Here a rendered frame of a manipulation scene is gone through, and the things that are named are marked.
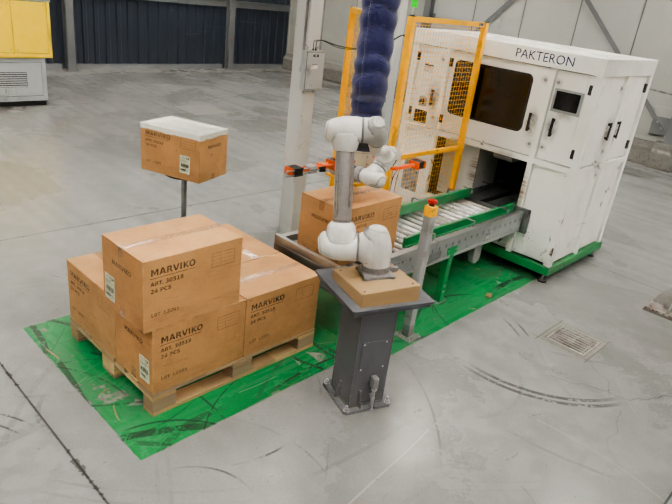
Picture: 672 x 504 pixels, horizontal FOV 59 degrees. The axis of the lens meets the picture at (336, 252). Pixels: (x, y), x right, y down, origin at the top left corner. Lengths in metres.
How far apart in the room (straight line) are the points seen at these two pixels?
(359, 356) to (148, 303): 1.18
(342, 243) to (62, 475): 1.75
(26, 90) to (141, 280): 7.80
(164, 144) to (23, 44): 5.49
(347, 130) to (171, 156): 2.40
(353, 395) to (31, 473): 1.68
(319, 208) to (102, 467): 1.98
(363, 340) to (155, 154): 2.73
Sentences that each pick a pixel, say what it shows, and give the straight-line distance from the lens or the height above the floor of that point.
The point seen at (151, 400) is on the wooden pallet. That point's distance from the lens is 3.45.
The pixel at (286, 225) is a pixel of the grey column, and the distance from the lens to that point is 5.23.
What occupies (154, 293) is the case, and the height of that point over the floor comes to 0.76.
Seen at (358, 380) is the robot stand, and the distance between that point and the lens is 3.51.
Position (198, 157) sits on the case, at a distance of 5.05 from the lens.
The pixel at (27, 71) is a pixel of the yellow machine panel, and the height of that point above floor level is 0.52.
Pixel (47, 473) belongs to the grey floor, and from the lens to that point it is 3.29.
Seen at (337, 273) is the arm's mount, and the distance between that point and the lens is 3.29.
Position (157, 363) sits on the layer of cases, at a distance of 3.32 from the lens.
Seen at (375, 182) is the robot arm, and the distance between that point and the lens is 3.61.
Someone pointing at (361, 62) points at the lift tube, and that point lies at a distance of 3.87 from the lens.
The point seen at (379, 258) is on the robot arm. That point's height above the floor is 0.95.
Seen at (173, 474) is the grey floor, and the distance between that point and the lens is 3.19.
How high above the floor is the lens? 2.24
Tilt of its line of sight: 24 degrees down
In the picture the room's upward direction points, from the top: 7 degrees clockwise
